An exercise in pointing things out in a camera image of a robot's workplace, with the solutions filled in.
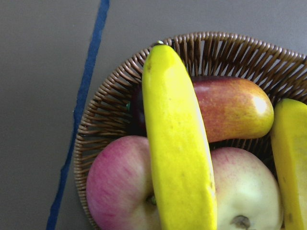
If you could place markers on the yellow banana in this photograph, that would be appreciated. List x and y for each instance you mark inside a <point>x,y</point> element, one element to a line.
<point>289,146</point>
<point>182,169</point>

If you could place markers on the brown wicker basket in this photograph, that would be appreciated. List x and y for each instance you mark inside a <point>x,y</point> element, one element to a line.
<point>280,72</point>

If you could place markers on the red yellow mango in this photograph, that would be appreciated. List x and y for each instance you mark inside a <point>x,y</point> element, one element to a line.
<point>233,108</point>

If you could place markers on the pink red apple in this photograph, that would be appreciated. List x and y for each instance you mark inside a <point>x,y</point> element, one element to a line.
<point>119,188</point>

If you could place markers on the pale green apple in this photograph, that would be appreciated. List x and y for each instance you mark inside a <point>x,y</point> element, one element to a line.
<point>248,196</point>

